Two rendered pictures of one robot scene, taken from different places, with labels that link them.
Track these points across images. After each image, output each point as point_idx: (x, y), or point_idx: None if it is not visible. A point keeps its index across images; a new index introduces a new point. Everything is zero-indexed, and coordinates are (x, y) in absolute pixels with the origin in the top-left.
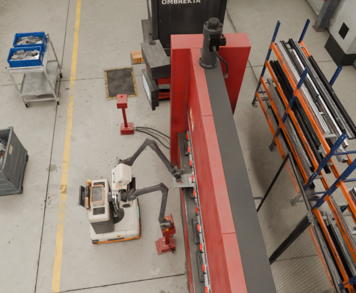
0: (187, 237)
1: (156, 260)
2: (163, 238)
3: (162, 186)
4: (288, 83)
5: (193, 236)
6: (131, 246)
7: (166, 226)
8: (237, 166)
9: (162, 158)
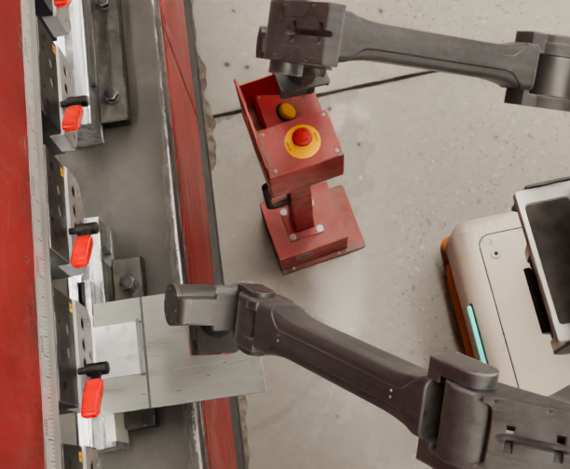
0: (179, 106)
1: (348, 163)
2: (320, 237)
3: (317, 18)
4: None
5: (128, 25)
6: (475, 215)
7: None
8: None
9: (346, 340)
